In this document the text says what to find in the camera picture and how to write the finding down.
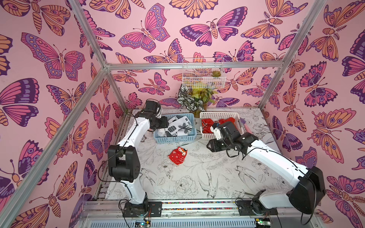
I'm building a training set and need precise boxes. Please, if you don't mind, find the plain white sock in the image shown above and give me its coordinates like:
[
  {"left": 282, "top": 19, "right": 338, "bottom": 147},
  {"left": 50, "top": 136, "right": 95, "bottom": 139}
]
[{"left": 157, "top": 128, "right": 167, "bottom": 137}]

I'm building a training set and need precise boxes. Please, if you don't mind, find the white plastic basket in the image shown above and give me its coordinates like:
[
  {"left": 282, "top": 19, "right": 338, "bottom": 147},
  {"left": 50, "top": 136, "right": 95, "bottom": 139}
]
[{"left": 200, "top": 112, "right": 245, "bottom": 140}]

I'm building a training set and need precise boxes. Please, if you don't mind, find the light blue plastic basket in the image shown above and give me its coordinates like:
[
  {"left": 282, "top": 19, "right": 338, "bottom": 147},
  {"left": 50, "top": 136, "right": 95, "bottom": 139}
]
[{"left": 154, "top": 113, "right": 197, "bottom": 144}]

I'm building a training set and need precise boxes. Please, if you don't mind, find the white sock chevron pattern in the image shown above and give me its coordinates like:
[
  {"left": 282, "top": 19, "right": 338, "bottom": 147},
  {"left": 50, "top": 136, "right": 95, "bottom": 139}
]
[{"left": 166, "top": 116, "right": 193, "bottom": 136}]

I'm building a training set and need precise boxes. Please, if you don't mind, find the red snowflake sock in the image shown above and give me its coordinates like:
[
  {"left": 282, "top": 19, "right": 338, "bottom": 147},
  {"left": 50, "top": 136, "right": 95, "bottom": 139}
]
[{"left": 168, "top": 147, "right": 188, "bottom": 165}]

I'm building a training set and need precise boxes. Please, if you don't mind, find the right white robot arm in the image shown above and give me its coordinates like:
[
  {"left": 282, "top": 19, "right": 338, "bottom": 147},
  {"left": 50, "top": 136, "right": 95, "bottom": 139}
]
[{"left": 206, "top": 122, "right": 326, "bottom": 215}]

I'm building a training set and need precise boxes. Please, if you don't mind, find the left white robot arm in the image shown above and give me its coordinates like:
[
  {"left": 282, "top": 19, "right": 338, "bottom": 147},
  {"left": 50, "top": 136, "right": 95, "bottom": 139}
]
[{"left": 107, "top": 100, "right": 168, "bottom": 209}]

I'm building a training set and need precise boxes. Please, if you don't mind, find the small succulent in basket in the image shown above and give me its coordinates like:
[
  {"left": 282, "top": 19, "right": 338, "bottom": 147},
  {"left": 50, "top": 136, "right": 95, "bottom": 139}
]
[{"left": 211, "top": 70, "right": 221, "bottom": 78}]

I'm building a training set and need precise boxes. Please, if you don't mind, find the pink purple garden trowel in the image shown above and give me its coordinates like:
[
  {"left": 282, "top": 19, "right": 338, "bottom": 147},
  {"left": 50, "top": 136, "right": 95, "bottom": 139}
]
[{"left": 240, "top": 118, "right": 252, "bottom": 134}]

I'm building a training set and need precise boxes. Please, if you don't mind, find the potted green leafy plant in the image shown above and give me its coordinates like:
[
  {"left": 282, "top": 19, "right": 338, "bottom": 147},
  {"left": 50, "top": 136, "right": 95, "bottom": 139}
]
[{"left": 177, "top": 85, "right": 218, "bottom": 118}]

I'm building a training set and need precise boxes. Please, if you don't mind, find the white wire wall basket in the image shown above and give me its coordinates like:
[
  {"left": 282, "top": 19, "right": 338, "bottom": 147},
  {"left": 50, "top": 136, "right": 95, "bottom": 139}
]
[{"left": 181, "top": 58, "right": 226, "bottom": 90}]

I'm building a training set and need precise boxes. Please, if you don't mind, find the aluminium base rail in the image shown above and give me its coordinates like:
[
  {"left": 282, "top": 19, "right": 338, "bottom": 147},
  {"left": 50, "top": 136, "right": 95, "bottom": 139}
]
[{"left": 76, "top": 199, "right": 325, "bottom": 228}]

